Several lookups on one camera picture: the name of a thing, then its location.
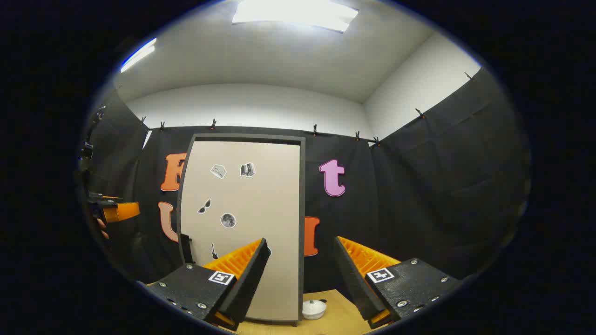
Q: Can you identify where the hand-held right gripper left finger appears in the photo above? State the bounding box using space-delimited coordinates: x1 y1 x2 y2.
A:
146 238 271 332

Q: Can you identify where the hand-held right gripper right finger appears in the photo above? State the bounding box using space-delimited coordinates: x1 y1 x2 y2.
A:
332 235 464 330

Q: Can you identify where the black cabinet door handle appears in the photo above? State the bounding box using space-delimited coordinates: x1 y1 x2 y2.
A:
180 234 194 265

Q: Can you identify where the beige cabinet door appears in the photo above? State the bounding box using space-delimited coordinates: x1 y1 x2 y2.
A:
181 141 301 322

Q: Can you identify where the small white round container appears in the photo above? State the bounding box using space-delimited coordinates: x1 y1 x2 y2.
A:
302 299 327 321

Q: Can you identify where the narrow ceiling light panel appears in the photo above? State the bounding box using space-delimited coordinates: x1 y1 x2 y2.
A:
120 38 157 74

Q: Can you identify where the black backdrop cloth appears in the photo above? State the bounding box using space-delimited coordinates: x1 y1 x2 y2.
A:
77 67 531 298

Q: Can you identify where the row of black cloth clips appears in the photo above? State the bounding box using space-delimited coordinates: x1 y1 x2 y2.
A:
140 72 473 147

